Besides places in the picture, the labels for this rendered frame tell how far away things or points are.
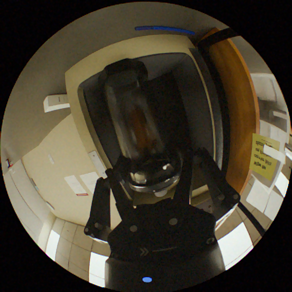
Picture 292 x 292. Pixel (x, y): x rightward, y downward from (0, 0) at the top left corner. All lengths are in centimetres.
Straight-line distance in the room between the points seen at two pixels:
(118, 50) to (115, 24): 8
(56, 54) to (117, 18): 12
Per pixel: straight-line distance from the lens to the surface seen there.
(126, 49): 24
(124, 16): 21
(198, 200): 34
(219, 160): 30
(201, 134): 29
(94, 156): 23
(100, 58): 24
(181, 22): 26
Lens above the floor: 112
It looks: 21 degrees up
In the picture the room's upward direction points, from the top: 161 degrees clockwise
